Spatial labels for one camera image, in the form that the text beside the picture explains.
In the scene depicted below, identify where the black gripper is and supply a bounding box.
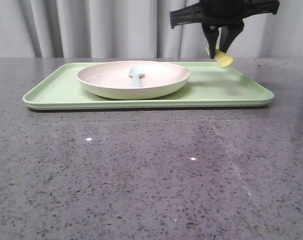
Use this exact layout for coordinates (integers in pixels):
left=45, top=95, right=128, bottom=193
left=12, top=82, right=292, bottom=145
left=169, top=0, right=280, bottom=59

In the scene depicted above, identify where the yellow fork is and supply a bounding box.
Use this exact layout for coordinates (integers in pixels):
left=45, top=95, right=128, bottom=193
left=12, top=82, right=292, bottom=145
left=214, top=45, right=234, bottom=69

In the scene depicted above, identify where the cream round plate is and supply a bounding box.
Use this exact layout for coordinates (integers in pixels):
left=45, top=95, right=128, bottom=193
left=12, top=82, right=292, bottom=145
left=76, top=60, right=191, bottom=100

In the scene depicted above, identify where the light green tray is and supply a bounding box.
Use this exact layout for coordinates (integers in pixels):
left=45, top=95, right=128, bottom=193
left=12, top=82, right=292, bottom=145
left=22, top=62, right=274, bottom=111

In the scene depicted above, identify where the light blue spoon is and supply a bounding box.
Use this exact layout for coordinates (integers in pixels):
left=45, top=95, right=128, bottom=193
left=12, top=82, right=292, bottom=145
left=128, top=66, right=145, bottom=88

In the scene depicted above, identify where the grey curtain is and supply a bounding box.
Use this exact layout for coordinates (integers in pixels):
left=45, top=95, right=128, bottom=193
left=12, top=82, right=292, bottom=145
left=0, top=0, right=303, bottom=59

